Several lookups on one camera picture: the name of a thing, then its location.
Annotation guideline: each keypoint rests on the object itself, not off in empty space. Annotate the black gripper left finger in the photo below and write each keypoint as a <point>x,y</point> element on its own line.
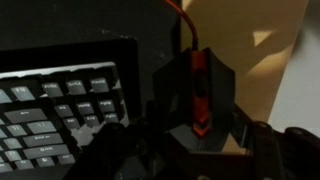
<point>113,156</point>

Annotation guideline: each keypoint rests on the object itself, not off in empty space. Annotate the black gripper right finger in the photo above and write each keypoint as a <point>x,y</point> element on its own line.
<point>286,156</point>

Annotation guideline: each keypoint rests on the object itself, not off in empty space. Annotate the black mouse with red stripe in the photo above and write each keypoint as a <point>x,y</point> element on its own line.
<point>173,86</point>

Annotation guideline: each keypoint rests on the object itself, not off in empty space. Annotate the black desk mat white logo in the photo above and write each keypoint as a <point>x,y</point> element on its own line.
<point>83,20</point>

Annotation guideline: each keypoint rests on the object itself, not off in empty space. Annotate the grey mechanical keyboard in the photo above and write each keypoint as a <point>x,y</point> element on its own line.
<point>43,133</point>

